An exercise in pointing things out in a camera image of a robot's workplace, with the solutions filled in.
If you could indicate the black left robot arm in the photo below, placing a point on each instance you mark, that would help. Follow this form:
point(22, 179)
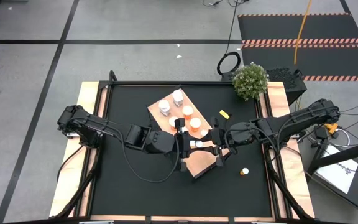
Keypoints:
point(89, 124)

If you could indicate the wooden sorting board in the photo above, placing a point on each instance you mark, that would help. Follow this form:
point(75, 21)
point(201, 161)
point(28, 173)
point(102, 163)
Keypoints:
point(199, 163)

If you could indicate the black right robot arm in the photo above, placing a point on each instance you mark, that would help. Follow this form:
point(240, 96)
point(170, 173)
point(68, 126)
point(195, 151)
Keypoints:
point(291, 123)

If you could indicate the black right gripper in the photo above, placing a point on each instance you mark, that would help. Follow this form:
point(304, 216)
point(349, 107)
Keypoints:
point(220, 141)

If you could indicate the black perforated box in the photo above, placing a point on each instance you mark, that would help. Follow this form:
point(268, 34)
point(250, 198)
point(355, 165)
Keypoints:
point(286, 81)

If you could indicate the potted green plant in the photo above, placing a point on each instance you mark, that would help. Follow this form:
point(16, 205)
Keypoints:
point(250, 81)

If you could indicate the black table frame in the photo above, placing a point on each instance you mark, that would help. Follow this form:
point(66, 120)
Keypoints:
point(166, 82)

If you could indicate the large amber pill bottle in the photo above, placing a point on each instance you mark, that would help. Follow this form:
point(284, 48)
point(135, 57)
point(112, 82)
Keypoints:
point(195, 124)
point(187, 111)
point(172, 120)

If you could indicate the small amber pill bottle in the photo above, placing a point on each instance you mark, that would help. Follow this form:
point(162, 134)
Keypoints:
point(204, 133)
point(198, 143)
point(244, 171)

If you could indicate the white labelled medicine bottle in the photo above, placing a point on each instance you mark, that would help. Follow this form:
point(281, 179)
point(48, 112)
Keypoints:
point(164, 107)
point(177, 97)

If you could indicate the black hazard striped ramp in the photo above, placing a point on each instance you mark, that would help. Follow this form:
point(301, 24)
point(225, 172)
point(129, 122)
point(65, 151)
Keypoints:
point(300, 26)
point(306, 60)

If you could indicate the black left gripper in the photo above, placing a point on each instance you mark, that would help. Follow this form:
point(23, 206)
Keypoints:
point(181, 146)

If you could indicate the white paper sheet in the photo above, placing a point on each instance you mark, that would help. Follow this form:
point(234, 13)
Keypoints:
point(337, 177)

